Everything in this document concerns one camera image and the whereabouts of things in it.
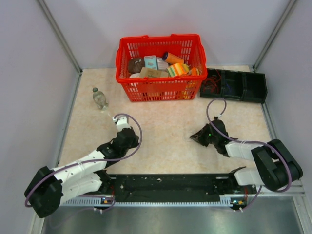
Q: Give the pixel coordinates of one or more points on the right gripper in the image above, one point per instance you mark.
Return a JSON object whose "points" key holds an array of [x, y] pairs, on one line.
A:
{"points": [[199, 135]]}

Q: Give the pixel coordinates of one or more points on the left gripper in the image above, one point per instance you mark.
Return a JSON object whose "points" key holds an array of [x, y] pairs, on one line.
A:
{"points": [[135, 143]]}

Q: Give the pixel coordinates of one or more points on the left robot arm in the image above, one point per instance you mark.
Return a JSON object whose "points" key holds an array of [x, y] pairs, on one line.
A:
{"points": [[50, 188]]}

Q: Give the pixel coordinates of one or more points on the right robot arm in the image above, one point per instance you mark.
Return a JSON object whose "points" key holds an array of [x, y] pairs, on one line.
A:
{"points": [[275, 167]]}

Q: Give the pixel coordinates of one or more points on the clear plastic bottle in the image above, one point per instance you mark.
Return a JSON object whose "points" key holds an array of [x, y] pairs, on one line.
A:
{"points": [[100, 99]]}

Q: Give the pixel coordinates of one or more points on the black three-compartment bin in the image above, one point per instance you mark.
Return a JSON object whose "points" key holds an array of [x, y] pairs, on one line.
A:
{"points": [[234, 85]]}

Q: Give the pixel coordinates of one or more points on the brown cardboard box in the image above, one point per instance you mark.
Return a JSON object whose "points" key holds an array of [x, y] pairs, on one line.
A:
{"points": [[151, 73]]}

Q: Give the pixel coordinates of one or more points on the striped yellow green sponge pack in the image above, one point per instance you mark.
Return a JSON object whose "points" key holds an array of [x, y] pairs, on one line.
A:
{"points": [[178, 69]]}

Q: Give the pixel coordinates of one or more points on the brown round bag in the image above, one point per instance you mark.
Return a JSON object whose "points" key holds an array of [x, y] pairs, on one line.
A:
{"points": [[135, 65]]}

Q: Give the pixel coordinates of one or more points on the red plastic shopping basket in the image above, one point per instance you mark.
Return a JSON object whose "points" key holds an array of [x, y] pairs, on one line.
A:
{"points": [[187, 46]]}

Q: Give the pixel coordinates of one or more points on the teal small box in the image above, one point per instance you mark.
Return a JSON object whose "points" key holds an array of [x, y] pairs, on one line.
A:
{"points": [[151, 62]]}

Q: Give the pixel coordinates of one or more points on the white grey small box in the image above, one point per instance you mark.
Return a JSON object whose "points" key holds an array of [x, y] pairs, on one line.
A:
{"points": [[161, 64]]}

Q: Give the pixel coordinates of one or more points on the orange cylindrical can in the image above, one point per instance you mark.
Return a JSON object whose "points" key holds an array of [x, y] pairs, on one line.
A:
{"points": [[171, 58]]}

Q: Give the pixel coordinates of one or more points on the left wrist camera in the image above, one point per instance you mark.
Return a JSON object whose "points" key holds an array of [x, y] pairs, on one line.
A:
{"points": [[121, 123]]}

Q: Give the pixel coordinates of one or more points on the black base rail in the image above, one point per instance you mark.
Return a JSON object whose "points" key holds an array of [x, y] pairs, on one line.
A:
{"points": [[172, 187]]}

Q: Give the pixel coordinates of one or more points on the grey slotted cable duct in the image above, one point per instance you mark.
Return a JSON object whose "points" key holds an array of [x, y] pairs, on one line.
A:
{"points": [[107, 201]]}

